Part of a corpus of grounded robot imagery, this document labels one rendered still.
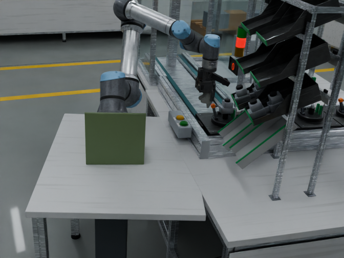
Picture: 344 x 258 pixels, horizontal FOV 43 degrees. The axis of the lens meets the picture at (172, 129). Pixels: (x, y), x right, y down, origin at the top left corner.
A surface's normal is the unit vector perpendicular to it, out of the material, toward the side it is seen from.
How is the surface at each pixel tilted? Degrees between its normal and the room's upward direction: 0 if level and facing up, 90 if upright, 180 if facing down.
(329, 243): 90
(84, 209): 0
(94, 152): 90
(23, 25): 90
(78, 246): 0
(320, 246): 90
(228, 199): 0
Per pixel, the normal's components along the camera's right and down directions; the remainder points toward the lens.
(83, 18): 0.39, 0.44
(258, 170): 0.07, -0.89
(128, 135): 0.11, 0.45
